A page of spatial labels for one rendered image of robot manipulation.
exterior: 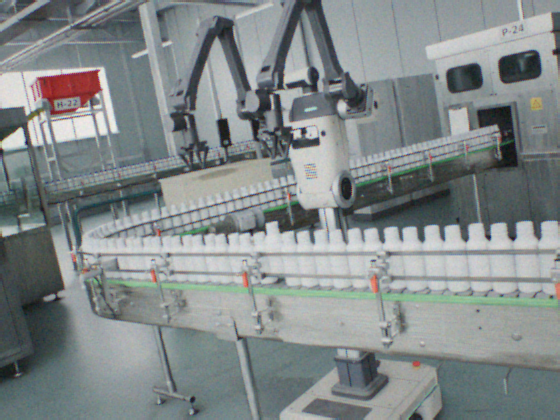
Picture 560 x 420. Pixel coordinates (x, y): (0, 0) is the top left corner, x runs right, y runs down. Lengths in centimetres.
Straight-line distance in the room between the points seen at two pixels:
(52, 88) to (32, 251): 251
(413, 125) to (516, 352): 711
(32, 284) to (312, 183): 496
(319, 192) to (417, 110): 628
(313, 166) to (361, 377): 95
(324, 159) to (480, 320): 108
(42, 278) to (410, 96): 555
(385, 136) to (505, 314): 668
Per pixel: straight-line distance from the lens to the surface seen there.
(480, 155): 500
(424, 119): 860
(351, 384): 259
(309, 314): 169
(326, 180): 228
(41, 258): 688
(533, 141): 515
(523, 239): 138
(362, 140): 769
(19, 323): 469
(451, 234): 143
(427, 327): 151
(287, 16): 194
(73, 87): 834
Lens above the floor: 148
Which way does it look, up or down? 9 degrees down
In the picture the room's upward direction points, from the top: 11 degrees counter-clockwise
